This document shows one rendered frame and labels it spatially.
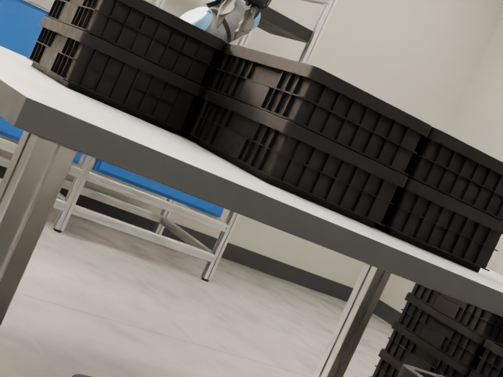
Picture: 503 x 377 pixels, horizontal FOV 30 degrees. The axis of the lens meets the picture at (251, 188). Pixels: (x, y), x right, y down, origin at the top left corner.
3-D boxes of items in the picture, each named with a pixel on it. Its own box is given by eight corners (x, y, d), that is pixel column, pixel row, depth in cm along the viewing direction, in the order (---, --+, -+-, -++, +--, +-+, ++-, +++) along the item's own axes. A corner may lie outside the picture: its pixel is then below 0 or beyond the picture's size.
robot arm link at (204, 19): (177, 63, 276) (162, 21, 269) (212, 44, 282) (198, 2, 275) (200, 69, 266) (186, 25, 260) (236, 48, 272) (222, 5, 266)
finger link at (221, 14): (215, 20, 229) (241, -7, 230) (206, 19, 234) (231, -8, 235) (224, 29, 230) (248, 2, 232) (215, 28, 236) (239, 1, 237)
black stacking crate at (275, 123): (186, 139, 205) (208, 89, 205) (293, 185, 220) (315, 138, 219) (263, 182, 170) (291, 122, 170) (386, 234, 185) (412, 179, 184)
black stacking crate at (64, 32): (22, 61, 226) (41, 15, 225) (130, 108, 240) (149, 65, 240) (61, 85, 191) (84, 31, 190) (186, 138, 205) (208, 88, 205)
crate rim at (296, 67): (224, 52, 204) (229, 43, 204) (330, 105, 219) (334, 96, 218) (311, 78, 169) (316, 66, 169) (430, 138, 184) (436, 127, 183)
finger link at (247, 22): (241, 41, 233) (253, 5, 232) (231, 39, 238) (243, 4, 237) (251, 45, 234) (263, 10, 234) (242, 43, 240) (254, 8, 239)
